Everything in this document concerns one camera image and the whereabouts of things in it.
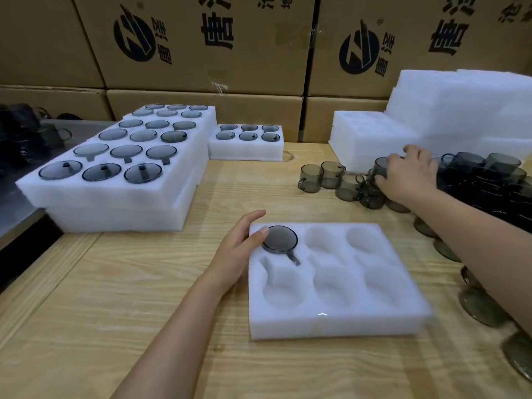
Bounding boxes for person's left hand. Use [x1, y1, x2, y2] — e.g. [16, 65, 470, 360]
[207, 209, 270, 295]

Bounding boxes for person's right hand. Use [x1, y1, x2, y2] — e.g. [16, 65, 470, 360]
[375, 145, 439, 206]

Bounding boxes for pile of smoky glass mugs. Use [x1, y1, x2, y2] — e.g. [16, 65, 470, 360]
[297, 151, 532, 383]

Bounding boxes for stack of white foam trays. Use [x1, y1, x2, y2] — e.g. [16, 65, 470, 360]
[328, 69, 532, 173]

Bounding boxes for dark mugs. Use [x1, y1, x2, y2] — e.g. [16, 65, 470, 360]
[0, 103, 72, 171]

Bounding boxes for person's right forearm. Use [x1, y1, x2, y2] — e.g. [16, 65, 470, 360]
[411, 191, 532, 325]

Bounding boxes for person's left forearm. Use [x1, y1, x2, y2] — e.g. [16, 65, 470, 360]
[112, 278, 233, 399]

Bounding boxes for stainless steel table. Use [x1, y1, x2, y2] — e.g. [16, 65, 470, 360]
[0, 119, 115, 242]

